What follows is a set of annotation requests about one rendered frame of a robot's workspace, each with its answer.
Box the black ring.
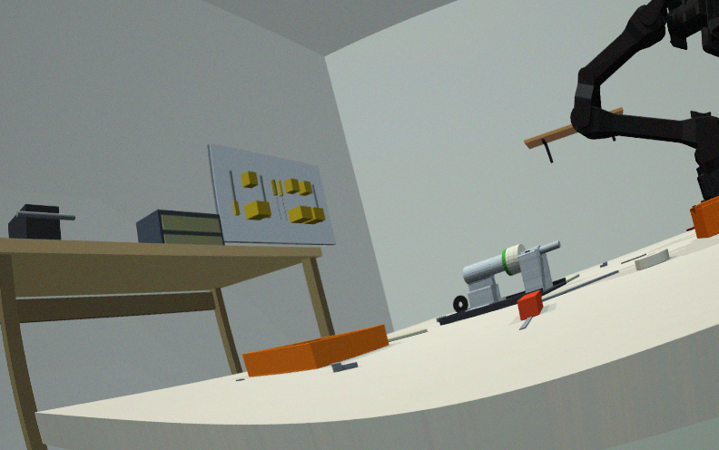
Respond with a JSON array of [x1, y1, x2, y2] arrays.
[[453, 296, 468, 313]]

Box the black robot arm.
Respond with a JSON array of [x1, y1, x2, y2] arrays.
[[570, 0, 719, 201]]

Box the green ring spacer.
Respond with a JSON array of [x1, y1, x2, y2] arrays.
[[502, 249, 514, 276]]

